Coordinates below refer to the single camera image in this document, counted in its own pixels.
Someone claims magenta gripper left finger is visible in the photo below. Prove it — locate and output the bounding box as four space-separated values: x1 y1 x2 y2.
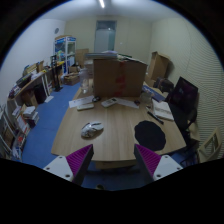
44 144 94 186

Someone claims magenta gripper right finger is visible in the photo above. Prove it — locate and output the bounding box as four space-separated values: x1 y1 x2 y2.
134 144 182 184

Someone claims round black mouse pad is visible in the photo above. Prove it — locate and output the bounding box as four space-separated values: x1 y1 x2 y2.
134 121 166 151

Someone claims white wooden chair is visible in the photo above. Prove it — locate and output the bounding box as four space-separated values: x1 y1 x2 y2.
197 127 222 163

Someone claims black marker pen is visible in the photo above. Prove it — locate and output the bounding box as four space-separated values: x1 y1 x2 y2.
147 111 164 125

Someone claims open notebook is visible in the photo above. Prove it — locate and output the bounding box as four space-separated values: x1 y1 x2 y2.
153 100 174 121

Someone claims white paper sheet left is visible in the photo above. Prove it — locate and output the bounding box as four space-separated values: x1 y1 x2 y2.
69 95 94 108

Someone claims white paper sheet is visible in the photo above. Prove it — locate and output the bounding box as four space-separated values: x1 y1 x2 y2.
69 95 94 108
116 98 139 109

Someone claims white flat device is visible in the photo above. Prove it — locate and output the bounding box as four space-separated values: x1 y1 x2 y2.
77 103 94 111

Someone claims black office chair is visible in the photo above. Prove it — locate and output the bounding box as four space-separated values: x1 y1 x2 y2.
165 77 198 146

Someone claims white paper sheet centre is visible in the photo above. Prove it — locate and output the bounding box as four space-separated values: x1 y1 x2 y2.
116 98 139 109

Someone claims small black round object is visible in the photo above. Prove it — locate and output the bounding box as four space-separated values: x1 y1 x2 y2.
92 96 101 102

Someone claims blue folder on table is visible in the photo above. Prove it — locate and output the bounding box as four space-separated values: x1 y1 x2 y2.
142 85 165 102

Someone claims white remote control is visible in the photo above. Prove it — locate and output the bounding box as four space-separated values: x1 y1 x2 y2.
101 98 117 108

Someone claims wooden side desk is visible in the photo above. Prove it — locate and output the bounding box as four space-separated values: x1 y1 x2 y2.
6 61 66 111

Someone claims cardboard box on floor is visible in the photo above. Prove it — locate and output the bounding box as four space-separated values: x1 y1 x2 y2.
64 73 80 86

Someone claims clear plastic bottle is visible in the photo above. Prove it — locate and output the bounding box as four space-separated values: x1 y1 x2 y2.
79 68 89 93

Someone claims large cardboard box on table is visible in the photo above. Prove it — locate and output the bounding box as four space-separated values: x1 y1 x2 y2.
93 59 147 97

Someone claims open cardboard box by wall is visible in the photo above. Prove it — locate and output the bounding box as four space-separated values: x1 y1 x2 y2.
148 51 170 80

